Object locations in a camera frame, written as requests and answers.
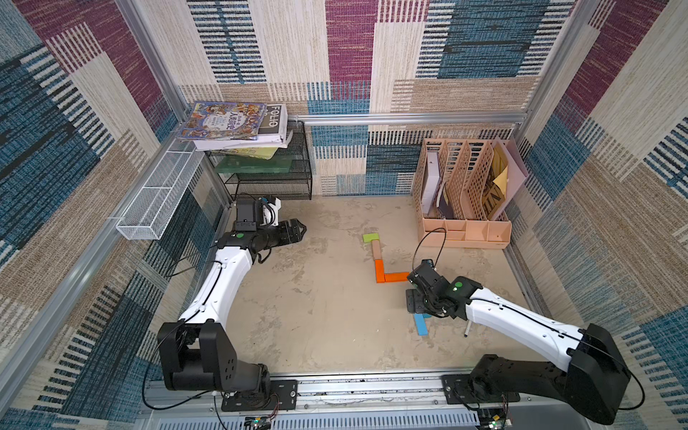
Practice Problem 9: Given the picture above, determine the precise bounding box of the light blue block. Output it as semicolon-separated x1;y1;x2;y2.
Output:
413;314;428;337

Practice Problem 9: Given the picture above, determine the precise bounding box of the orange block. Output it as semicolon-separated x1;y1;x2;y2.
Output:
384;272;409;283
374;259;386;283

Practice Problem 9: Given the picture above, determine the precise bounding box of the green block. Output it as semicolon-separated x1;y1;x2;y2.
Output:
363;233;380;243

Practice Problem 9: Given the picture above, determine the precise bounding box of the natural wood block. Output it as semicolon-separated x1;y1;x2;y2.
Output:
370;239;383;260

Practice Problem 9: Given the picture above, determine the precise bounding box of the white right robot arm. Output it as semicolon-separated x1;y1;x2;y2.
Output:
406;260;635;426

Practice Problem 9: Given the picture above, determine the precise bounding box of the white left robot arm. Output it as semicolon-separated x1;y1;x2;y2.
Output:
156;219;306;409

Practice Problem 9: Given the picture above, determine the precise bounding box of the green folder on shelf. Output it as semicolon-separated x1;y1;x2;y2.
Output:
215;155;292;175

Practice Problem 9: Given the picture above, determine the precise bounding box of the dark notebook in organizer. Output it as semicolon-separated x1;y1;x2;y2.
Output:
435;185;455;220

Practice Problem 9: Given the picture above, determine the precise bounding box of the pink desk file organizer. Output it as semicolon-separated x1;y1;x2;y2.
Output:
412;138;529;250

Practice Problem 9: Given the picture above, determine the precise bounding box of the colourful illustrated book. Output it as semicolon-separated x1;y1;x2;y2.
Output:
177;101;267;140

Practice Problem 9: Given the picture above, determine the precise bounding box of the yellow paper in organizer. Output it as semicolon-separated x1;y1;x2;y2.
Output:
493;168;508;197

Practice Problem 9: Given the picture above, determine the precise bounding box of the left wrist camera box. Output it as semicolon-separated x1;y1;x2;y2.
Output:
234;196;281;232

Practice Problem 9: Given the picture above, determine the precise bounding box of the black wire mesh shelf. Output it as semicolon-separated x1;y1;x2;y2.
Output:
206;121;314;201

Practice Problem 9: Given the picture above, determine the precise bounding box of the white wire mesh basket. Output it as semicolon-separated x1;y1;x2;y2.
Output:
116;142;204;241

